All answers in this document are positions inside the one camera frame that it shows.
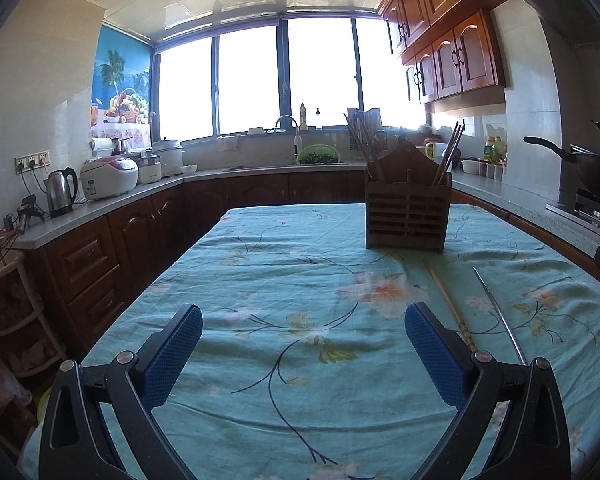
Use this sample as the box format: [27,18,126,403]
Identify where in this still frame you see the wooden cabinets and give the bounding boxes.
[27,179,600,359]
[378,0,507,104]

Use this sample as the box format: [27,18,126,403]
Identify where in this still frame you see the white red rice cooker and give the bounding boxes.
[80,155,138,200]

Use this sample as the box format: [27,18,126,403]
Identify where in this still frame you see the metal chopstick pair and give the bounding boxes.
[472,266,528,365]

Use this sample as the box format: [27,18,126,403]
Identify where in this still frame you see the small white cooker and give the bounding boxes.
[138,152,162,184]

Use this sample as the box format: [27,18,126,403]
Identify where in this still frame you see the sink faucet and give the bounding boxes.
[274,115,299,132]

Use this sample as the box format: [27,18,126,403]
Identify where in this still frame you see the teal floral tablecloth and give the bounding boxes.
[17,202,600,480]

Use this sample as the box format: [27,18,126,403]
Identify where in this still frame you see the steel electric kettle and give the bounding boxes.
[44,167,79,218]

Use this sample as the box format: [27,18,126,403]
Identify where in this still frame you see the yellow oil bottle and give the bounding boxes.
[483,136,506,164]

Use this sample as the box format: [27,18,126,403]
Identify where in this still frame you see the gas stove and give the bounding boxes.
[545,188,600,236]

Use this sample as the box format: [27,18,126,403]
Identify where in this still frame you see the dish rack with utensils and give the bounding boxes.
[346,107,387,151]

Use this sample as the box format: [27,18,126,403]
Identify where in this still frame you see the long wooden chopstick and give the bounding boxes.
[344,108,385,182]

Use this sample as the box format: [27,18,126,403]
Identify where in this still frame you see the white bowl on counter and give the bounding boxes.
[462,158,480,176]

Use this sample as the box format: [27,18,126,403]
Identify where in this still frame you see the wooden upper cabinets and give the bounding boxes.
[378,0,507,104]

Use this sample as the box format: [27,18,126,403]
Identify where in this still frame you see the black wok with handle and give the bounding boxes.
[524,119,600,198]

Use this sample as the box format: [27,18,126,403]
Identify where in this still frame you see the tropical fruit poster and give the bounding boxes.
[91,25,154,151]

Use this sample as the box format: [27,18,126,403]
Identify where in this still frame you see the wooden lower cabinets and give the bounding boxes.
[27,179,600,359]

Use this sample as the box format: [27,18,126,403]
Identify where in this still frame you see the wooden utensil holder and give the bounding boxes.
[365,142,452,254]

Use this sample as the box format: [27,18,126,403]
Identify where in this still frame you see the green colander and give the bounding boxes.
[298,144,340,165]

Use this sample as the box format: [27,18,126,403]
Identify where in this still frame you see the wall power outlet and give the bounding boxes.
[14,150,50,174]

